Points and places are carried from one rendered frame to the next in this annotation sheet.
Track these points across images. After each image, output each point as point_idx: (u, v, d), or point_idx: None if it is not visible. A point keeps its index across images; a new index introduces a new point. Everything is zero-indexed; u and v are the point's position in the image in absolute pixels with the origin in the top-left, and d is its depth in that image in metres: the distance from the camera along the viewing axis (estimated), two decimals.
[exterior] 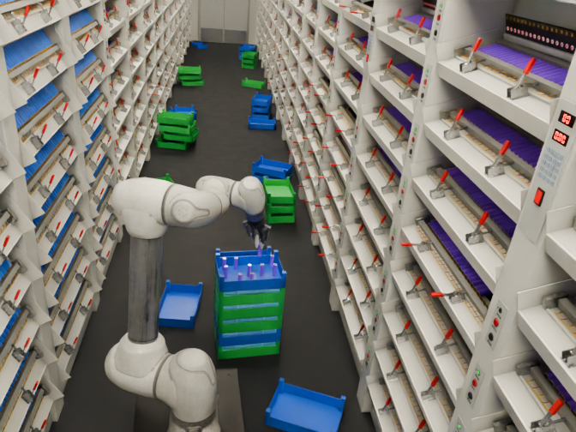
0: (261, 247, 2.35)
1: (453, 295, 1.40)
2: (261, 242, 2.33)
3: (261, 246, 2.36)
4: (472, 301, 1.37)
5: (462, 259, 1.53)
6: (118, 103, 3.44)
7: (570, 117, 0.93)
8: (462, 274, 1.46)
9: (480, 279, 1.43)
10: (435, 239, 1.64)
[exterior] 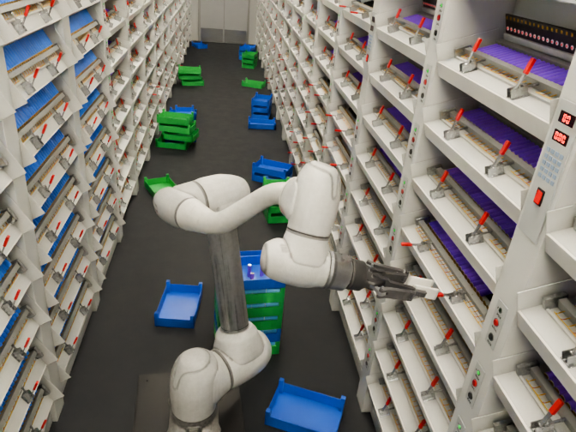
0: (430, 282, 1.28)
1: (453, 295, 1.40)
2: (417, 282, 1.27)
3: (429, 285, 1.28)
4: (472, 301, 1.37)
5: (462, 259, 1.53)
6: (118, 103, 3.44)
7: (570, 117, 0.93)
8: (462, 274, 1.46)
9: (480, 279, 1.43)
10: (435, 239, 1.64)
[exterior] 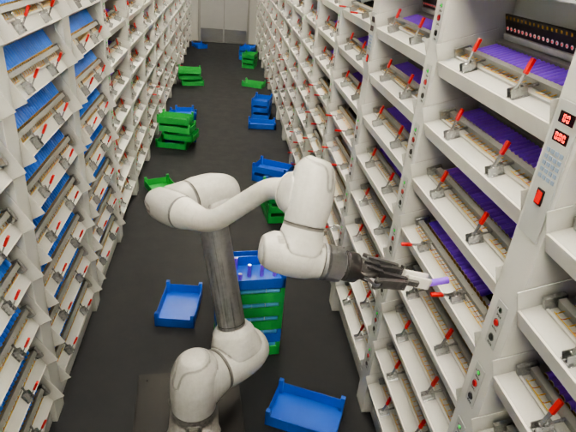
0: (425, 275, 1.30)
1: (453, 295, 1.40)
2: (412, 276, 1.30)
3: None
4: (472, 301, 1.37)
5: (462, 259, 1.53)
6: (118, 103, 3.44)
7: (570, 117, 0.93)
8: (462, 274, 1.46)
9: (480, 279, 1.43)
10: (435, 239, 1.64)
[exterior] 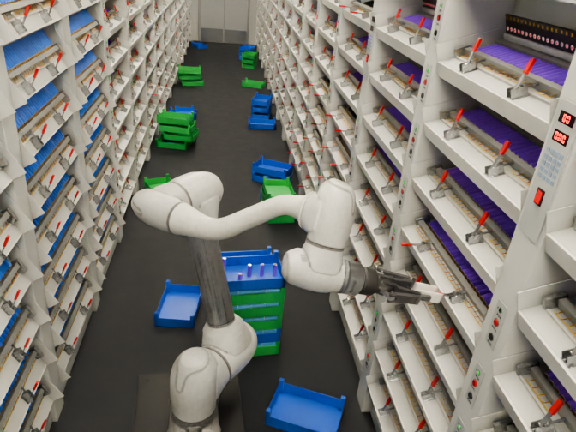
0: (435, 300, 1.39)
1: (453, 295, 1.40)
2: (426, 296, 1.38)
3: (438, 297, 1.38)
4: (472, 301, 1.37)
5: (462, 259, 1.53)
6: (118, 103, 3.44)
7: (570, 117, 0.93)
8: (462, 274, 1.46)
9: (480, 279, 1.43)
10: (435, 239, 1.64)
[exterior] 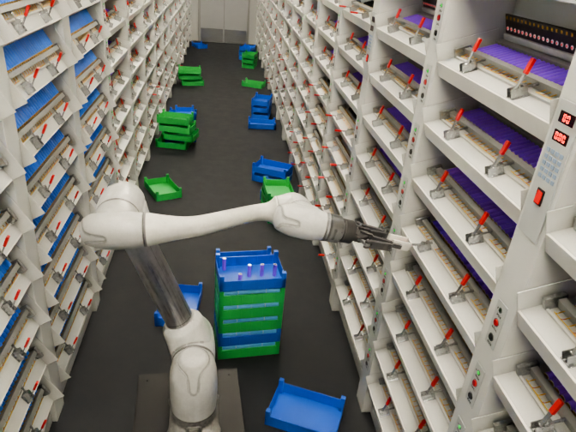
0: (406, 249, 1.62)
1: (458, 294, 1.40)
2: (398, 245, 1.61)
3: (408, 246, 1.62)
4: (480, 299, 1.37)
5: None
6: (118, 103, 3.44)
7: (570, 117, 0.93)
8: (468, 273, 1.46)
9: None
10: (439, 238, 1.64)
